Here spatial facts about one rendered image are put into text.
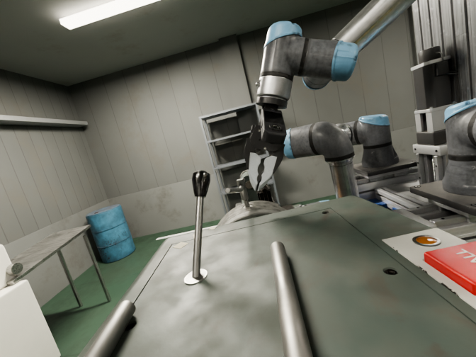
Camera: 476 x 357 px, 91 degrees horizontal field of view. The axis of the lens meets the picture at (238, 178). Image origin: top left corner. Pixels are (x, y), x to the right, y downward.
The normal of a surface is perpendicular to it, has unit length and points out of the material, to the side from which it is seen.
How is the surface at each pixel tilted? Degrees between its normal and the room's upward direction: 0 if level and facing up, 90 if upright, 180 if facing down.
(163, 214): 90
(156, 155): 90
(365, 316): 0
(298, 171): 90
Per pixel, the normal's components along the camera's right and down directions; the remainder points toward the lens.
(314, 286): -0.24, -0.96
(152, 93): -0.06, 0.18
